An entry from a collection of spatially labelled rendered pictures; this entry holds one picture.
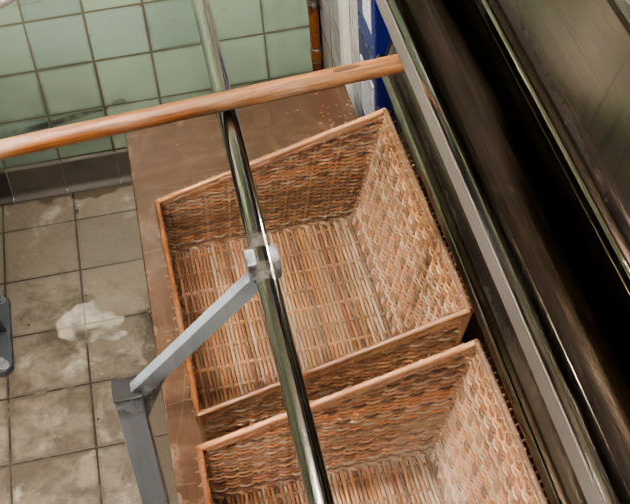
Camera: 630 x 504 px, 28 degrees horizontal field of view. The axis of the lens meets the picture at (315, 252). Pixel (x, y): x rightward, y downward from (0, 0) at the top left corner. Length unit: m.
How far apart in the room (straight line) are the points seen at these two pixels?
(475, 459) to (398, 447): 0.19
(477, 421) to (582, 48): 0.78
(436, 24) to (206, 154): 1.20
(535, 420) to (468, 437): 0.28
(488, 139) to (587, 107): 0.15
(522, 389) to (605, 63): 0.61
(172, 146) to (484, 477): 1.18
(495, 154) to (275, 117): 1.44
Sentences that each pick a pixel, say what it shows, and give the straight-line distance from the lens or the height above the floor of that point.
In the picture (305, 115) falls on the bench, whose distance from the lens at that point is 2.85.
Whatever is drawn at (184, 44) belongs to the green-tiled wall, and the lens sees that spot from 3.41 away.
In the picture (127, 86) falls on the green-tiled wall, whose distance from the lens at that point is 3.47.
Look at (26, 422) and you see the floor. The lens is 3.10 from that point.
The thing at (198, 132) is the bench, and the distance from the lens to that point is 2.84.
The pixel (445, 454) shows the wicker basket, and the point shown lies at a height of 0.63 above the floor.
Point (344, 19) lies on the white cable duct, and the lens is 2.92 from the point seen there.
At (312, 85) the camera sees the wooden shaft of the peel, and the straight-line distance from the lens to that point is 1.92.
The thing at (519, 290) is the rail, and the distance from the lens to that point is 1.27.
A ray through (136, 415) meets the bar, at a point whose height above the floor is 0.91.
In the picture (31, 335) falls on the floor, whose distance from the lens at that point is 3.28.
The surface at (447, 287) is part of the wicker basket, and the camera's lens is 2.12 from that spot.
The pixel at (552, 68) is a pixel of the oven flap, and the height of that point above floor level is 1.49.
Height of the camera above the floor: 2.36
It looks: 45 degrees down
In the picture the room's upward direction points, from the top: 5 degrees counter-clockwise
